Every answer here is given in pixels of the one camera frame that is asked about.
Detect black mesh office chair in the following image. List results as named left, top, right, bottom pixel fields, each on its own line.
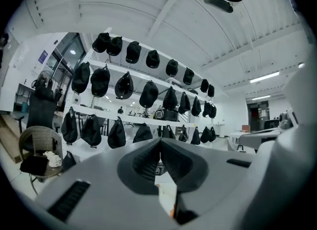
left=14, top=85, right=61, bottom=135

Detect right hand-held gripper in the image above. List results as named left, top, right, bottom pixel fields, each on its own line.
left=239, top=109, right=300, bottom=148

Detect shelf of black helmets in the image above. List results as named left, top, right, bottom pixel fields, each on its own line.
left=60, top=32, right=218, bottom=173

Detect blue wall poster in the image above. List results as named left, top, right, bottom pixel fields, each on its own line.
left=38, top=50, right=49, bottom=64

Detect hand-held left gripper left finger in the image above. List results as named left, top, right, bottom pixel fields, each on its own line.
left=34, top=137, right=178, bottom=230

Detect person's torso in pale shirt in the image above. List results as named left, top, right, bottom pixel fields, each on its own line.
left=282, top=70, right=317, bottom=135

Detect white crumpled cloth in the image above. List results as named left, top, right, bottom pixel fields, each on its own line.
left=43, top=150, right=62, bottom=168

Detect wooden board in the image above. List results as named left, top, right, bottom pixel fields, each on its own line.
left=0, top=113, right=31, bottom=165

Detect black head-worn camera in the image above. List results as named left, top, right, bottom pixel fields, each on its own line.
left=203, top=0, right=245, bottom=14

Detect dark wicker chair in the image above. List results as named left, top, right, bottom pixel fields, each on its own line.
left=19, top=125, right=64, bottom=196

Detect black bag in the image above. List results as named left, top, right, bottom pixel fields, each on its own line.
left=19, top=155, right=50, bottom=175

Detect white metal display rack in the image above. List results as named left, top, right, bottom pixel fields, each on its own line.
left=61, top=27, right=220, bottom=175

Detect black equipment case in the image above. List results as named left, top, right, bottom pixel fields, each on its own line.
left=154, top=108, right=180, bottom=123

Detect dark double door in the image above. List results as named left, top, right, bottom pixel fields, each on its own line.
left=248, top=101, right=270, bottom=132

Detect glass entrance door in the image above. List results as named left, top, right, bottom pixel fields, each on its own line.
left=46, top=32, right=87, bottom=93

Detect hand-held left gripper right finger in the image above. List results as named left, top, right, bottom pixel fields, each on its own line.
left=160, top=137, right=258, bottom=221

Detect long ceiling strip light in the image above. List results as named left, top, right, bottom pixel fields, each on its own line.
left=249, top=71, right=280, bottom=84

